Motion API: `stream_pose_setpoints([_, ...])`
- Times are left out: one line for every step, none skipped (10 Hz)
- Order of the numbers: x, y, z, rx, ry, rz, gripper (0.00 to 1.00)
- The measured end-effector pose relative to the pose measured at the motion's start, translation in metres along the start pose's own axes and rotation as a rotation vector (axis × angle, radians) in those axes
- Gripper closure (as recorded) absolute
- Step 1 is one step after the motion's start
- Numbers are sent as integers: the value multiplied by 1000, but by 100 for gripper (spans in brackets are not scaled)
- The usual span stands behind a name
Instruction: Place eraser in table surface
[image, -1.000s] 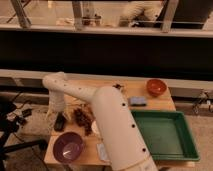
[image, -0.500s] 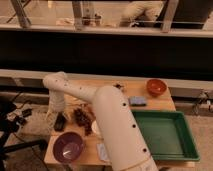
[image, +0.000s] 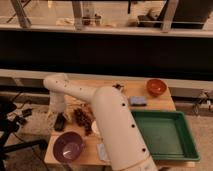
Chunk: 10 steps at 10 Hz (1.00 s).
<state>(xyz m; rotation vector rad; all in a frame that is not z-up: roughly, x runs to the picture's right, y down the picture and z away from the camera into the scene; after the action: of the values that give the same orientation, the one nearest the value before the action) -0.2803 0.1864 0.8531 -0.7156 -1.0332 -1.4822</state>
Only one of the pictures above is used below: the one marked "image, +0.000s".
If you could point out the black chair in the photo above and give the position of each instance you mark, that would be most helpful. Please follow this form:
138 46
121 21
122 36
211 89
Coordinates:
7 127

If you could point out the red bowl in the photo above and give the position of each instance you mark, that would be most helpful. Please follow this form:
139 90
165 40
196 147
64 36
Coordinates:
156 87

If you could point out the light blue cloth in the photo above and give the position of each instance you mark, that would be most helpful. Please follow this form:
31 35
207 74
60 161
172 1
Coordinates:
102 152

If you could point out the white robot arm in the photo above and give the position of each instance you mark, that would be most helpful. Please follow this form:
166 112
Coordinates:
124 144

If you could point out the small dark tape roll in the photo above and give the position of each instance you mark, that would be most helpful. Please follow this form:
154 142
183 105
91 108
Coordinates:
119 87

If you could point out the white cup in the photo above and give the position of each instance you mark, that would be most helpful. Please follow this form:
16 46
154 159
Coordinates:
95 128

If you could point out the bunch of dark grapes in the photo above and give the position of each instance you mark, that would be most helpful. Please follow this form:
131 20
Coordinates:
84 120

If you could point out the purple bowl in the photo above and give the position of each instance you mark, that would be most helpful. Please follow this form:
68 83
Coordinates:
68 147

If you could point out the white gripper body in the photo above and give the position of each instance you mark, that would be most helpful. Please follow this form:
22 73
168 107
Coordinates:
57 103

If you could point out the blue sponge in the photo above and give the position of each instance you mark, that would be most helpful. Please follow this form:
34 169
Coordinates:
138 101

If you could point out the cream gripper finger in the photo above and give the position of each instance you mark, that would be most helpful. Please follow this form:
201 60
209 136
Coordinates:
68 114
50 117

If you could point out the green plastic tray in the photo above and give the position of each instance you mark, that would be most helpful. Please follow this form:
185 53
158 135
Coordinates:
167 135

